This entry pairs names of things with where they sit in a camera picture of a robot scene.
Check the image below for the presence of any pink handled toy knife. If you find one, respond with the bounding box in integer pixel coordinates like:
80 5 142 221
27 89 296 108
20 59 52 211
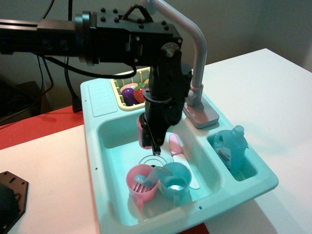
168 134 200 190

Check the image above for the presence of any blue mug in sink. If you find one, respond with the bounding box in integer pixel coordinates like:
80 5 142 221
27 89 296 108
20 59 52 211
159 162 192 206

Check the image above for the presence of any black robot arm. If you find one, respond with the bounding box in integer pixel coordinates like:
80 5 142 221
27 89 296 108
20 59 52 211
0 5 192 155

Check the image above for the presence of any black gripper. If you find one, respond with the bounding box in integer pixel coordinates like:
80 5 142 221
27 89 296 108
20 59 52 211
139 92 184 156

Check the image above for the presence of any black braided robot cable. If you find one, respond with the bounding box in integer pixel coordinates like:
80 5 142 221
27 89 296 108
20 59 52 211
41 55 137 79

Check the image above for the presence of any pink mug in sink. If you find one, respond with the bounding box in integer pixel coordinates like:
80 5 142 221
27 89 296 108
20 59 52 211
126 164 158 210

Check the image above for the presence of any yellow dish rack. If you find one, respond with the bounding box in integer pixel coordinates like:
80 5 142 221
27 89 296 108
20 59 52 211
110 67 151 111

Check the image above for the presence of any pink cut fruit slice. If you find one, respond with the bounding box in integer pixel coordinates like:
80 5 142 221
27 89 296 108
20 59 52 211
120 83 138 93

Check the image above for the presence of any pink fork in mug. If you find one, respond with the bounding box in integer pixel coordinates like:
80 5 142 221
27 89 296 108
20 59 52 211
132 182 151 193

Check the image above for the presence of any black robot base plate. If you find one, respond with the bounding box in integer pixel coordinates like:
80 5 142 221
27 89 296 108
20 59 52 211
0 171 29 234

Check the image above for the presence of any black gooseneck clamp stand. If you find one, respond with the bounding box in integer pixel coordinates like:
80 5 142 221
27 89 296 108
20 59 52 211
64 0 82 113

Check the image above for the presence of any purple toy eggplant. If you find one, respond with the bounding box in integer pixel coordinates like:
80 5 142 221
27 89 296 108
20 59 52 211
121 88 139 106

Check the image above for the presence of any grey toy faucet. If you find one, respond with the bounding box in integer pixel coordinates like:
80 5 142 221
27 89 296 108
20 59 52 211
140 0 219 129

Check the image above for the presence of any black power cable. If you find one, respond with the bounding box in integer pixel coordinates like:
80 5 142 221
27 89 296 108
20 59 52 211
36 0 56 95

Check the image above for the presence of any red toy strawberry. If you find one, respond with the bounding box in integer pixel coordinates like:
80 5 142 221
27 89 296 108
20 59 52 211
133 83 146 103

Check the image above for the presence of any teal toy sink unit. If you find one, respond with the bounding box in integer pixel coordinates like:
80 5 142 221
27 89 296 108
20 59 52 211
80 78 278 234

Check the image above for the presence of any blue dish soap bottle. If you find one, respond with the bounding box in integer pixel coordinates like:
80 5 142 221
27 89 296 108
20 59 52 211
212 125 248 175

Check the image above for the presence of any pink plastic cup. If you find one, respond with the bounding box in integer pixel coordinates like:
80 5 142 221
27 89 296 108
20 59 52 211
136 118 152 150

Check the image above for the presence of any blue plastic spoon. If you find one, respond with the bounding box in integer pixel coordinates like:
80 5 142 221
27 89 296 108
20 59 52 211
134 166 173 188

